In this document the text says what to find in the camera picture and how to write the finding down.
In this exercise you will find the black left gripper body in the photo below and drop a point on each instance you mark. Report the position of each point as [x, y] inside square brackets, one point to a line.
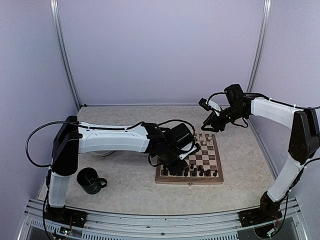
[168, 159]

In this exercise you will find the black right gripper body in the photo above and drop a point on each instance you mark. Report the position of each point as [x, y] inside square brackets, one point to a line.
[221, 125]

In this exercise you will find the dark rook piece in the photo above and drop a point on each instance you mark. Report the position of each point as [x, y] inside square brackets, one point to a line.
[164, 172]
[208, 173]

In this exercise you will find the dark king piece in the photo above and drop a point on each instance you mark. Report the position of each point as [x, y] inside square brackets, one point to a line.
[194, 172]

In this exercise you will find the dark bishop piece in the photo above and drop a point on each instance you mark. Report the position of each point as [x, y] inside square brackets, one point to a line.
[201, 171]

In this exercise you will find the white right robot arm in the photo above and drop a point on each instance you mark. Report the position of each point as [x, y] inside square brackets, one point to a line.
[302, 139]

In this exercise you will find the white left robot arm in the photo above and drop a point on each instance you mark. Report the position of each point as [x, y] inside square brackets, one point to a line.
[170, 145]

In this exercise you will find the wooden folding chess board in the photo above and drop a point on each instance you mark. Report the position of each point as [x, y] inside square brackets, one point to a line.
[208, 157]

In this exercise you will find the white blue swirl plate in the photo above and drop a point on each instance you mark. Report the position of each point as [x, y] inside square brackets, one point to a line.
[102, 154]

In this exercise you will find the dark green mug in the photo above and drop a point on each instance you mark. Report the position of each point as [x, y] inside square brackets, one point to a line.
[90, 182]

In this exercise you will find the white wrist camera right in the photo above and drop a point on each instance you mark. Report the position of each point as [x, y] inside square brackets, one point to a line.
[210, 105]

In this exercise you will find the aluminium frame rail front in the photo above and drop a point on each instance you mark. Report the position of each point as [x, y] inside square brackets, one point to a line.
[99, 225]

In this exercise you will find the aluminium corner post right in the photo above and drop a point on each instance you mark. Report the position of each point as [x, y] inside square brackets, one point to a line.
[260, 45]

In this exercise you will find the aluminium corner post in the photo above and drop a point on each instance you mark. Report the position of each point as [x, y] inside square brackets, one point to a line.
[55, 11]
[260, 45]

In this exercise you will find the aluminium corner post left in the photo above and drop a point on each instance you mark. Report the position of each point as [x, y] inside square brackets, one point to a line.
[55, 11]

